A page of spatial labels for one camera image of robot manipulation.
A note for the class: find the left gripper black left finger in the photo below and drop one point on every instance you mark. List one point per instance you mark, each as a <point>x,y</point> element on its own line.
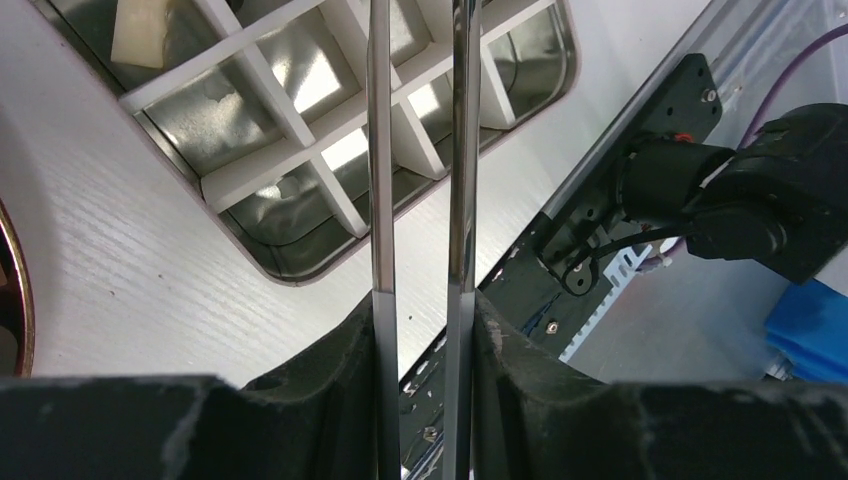
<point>311,417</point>

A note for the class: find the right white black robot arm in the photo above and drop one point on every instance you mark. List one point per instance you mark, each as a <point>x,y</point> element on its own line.
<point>780,200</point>

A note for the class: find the pink tin box with dividers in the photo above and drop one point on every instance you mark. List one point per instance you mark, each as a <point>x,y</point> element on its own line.
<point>261,107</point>

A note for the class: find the white slotted cable duct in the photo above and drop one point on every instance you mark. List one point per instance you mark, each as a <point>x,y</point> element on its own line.
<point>621,270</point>

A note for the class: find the silver serving tongs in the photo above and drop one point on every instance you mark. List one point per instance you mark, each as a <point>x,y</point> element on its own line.
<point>461,184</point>

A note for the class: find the red round plate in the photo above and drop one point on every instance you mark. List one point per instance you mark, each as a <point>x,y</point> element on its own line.
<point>17,305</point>

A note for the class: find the blue object beyond table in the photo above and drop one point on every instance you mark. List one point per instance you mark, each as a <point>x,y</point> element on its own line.
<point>808,326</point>

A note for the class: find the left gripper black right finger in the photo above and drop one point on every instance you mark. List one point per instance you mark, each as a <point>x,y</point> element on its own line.
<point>534,417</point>

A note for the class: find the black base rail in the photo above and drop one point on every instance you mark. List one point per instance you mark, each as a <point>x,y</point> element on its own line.
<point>570,262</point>

